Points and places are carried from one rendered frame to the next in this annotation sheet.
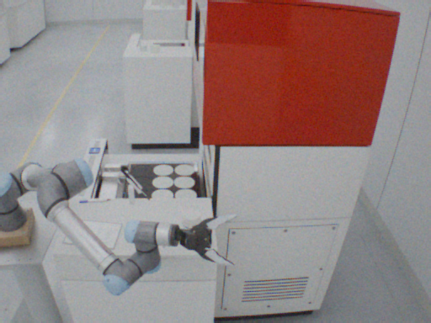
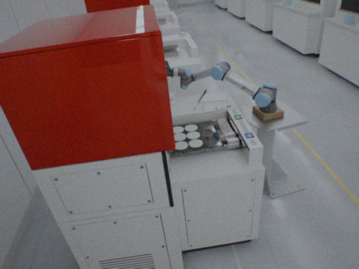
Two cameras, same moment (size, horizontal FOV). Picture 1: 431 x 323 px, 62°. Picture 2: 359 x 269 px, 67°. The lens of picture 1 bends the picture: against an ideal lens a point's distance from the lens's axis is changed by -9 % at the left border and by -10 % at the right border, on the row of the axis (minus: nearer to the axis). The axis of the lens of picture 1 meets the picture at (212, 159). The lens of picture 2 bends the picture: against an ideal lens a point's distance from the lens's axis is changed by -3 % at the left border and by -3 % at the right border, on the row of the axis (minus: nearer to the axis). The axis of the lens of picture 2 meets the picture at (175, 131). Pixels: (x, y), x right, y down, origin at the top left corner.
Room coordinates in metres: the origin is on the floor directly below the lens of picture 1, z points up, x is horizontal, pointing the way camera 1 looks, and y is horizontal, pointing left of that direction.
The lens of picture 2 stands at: (3.33, 0.23, 2.06)
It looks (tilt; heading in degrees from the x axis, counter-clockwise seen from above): 32 degrees down; 184
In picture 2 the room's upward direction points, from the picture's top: 7 degrees counter-clockwise
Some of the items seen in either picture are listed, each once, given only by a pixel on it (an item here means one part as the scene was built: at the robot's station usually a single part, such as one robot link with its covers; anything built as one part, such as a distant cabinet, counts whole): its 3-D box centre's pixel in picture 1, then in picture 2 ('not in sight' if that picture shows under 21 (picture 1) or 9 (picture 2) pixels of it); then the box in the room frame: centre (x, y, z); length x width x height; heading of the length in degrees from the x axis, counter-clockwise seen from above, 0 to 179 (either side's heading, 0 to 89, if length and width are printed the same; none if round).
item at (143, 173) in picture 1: (162, 182); (193, 135); (1.57, 0.24, 0.90); 0.34 x 0.34 x 0.01; 7
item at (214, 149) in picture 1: (206, 140); (163, 140); (1.79, 0.04, 1.02); 0.82 x 0.03 x 0.40; 7
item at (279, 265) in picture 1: (258, 229); (130, 210); (1.83, -0.30, 0.41); 0.82 x 0.71 x 0.82; 7
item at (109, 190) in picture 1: (109, 190); (227, 132); (1.52, 0.50, 0.87); 0.36 x 0.08 x 0.03; 7
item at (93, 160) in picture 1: (92, 177); (243, 134); (1.60, 0.60, 0.89); 0.55 x 0.09 x 0.14; 7
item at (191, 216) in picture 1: (191, 223); (170, 98); (1.15, 0.07, 1.01); 0.07 x 0.07 x 0.10
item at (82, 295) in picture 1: (146, 264); (207, 175); (1.48, 0.33, 0.41); 0.97 x 0.64 x 0.82; 7
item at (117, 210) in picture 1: (137, 237); (197, 110); (1.18, 0.29, 0.89); 0.62 x 0.35 x 0.14; 97
